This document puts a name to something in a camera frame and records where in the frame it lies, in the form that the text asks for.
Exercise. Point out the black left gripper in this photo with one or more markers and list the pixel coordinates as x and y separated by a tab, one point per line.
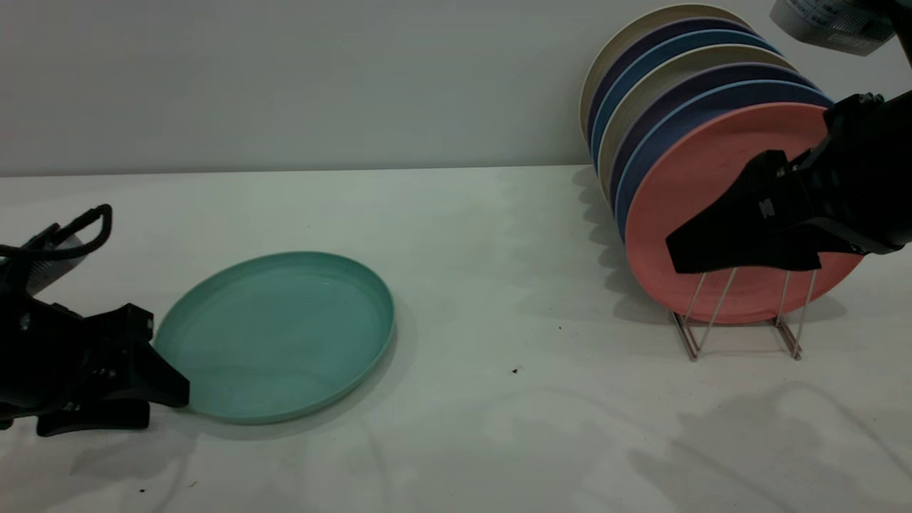
43	356

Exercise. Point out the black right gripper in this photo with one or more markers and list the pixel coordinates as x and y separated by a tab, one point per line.
862	178

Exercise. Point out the green round plate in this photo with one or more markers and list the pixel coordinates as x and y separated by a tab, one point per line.
278	338

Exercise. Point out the pink round plate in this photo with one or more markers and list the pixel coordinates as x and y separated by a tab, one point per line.
684	185

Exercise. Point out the navy blue round plate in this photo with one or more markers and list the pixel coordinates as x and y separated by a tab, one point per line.
652	146

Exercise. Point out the dark purple round plate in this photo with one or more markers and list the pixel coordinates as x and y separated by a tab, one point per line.
662	34
741	73

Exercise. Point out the beige round plate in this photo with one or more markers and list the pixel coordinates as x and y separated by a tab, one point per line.
641	25
698	60

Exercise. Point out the teal blue round plate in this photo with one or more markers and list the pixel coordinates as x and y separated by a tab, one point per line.
677	46

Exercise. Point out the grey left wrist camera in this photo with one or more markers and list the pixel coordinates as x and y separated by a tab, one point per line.
53	267

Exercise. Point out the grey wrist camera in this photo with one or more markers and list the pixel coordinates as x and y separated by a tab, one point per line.
830	25
53	267

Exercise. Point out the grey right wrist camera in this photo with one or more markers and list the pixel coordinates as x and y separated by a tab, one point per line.
830	25

